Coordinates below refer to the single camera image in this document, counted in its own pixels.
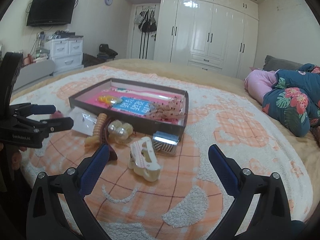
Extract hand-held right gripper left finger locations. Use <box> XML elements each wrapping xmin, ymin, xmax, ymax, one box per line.
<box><xmin>26</xmin><ymin>144</ymin><xmax>112</xmax><ymax>240</ymax></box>

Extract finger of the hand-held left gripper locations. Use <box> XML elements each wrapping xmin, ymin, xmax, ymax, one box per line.
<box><xmin>10</xmin><ymin>102</ymin><xmax>57</xmax><ymax>117</ymax></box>
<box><xmin>17</xmin><ymin>116</ymin><xmax>74</xmax><ymax>141</ymax></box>

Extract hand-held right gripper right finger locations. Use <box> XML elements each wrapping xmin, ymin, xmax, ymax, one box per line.
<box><xmin>208</xmin><ymin>144</ymin><xmax>293</xmax><ymax>240</ymax></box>

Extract dark red hair claw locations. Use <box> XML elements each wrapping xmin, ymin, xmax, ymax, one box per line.
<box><xmin>99</xmin><ymin>119</ymin><xmax>118</xmax><ymax>161</ymax></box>

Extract pearl hair clip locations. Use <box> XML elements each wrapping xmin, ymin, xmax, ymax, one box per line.
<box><xmin>107</xmin><ymin>120</ymin><xmax>133</xmax><ymax>145</ymax></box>

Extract cream hair claw clip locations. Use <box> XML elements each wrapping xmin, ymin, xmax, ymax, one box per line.
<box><xmin>127</xmin><ymin>136</ymin><xmax>162</xmax><ymax>182</ymax></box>

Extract clear box of hair pins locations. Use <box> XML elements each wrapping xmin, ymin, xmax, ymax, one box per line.
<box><xmin>152</xmin><ymin>131</ymin><xmax>181</xmax><ymax>157</ymax></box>

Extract brown cardboard tray box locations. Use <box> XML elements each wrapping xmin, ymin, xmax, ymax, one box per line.
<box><xmin>68</xmin><ymin>78</ymin><xmax>189</xmax><ymax>136</ymax></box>

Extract person's left hand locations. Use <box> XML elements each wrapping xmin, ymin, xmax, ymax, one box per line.
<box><xmin>11</xmin><ymin>147</ymin><xmax>28</xmax><ymax>171</ymax></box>

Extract clear plastic packet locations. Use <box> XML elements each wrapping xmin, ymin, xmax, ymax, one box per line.
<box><xmin>68</xmin><ymin>107</ymin><xmax>98</xmax><ymax>136</ymax></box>

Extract orange and white printed blanket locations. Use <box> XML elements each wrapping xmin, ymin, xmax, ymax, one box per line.
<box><xmin>10</xmin><ymin>65</ymin><xmax>314</xmax><ymax>240</ymax></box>

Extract white drawer cabinet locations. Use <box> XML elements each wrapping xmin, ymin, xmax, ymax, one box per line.
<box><xmin>44</xmin><ymin>35</ymin><xmax>84</xmax><ymax>73</ymax></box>

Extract dark cloth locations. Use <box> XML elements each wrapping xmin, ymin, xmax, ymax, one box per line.
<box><xmin>82</xmin><ymin>53</ymin><xmax>103</xmax><ymax>67</ymax></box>

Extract black set-top box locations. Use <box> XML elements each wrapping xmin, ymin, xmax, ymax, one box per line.
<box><xmin>52</xmin><ymin>30</ymin><xmax>76</xmax><ymax>39</ymax></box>

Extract clear pink-beaded hair clip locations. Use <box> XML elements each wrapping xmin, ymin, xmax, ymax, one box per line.
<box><xmin>147</xmin><ymin>97</ymin><xmax>183</xmax><ymax>121</ymax></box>

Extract black bag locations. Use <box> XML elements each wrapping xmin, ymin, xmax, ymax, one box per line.
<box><xmin>97</xmin><ymin>44</ymin><xmax>118</xmax><ymax>60</ymax></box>

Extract pink pillow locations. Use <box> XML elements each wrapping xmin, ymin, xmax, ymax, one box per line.
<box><xmin>244</xmin><ymin>67</ymin><xmax>283</xmax><ymax>105</ymax></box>

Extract white door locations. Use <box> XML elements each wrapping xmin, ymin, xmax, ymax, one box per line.
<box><xmin>126</xmin><ymin>3</ymin><xmax>161</xmax><ymax>61</ymax></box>

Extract grey pillow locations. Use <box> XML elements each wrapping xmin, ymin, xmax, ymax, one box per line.
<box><xmin>263</xmin><ymin>55</ymin><xmax>304</xmax><ymax>72</ymax></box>

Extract hanging bags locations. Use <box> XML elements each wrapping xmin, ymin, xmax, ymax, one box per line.
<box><xmin>133</xmin><ymin>8</ymin><xmax>158</xmax><ymax>33</ymax></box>

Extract white wardrobe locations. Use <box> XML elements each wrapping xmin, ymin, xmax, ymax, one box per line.
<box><xmin>124</xmin><ymin>0</ymin><xmax>259</xmax><ymax>79</ymax></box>

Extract yellow hair tie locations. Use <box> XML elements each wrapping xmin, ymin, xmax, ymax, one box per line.
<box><xmin>98</xmin><ymin>94</ymin><xmax>123</xmax><ymax>106</ymax></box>

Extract black wall television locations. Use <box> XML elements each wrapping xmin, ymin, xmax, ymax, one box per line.
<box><xmin>26</xmin><ymin>0</ymin><xmax>77</xmax><ymax>27</ymax></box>

